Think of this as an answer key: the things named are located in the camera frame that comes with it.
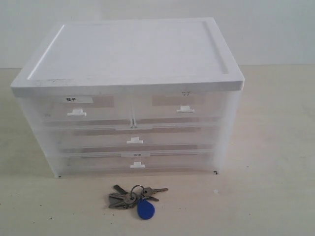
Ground keys with blue fob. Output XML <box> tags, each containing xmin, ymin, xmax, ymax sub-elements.
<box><xmin>108</xmin><ymin>184</ymin><xmax>168</xmax><ymax>220</ymax></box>

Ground clear bottom drawer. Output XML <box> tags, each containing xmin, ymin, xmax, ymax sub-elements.
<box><xmin>55</xmin><ymin>150</ymin><xmax>221</xmax><ymax>176</ymax></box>

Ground white plastic drawer cabinet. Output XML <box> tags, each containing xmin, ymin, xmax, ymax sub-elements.
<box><xmin>11</xmin><ymin>18</ymin><xmax>245</xmax><ymax>177</ymax></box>

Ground clear drawer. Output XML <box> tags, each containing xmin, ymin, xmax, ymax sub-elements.
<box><xmin>55</xmin><ymin>150</ymin><xmax>221</xmax><ymax>176</ymax></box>
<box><xmin>38</xmin><ymin>95</ymin><xmax>131</xmax><ymax>123</ymax></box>
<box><xmin>50</xmin><ymin>125</ymin><xmax>221</xmax><ymax>154</ymax></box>
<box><xmin>133</xmin><ymin>92</ymin><xmax>226</xmax><ymax>120</ymax></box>

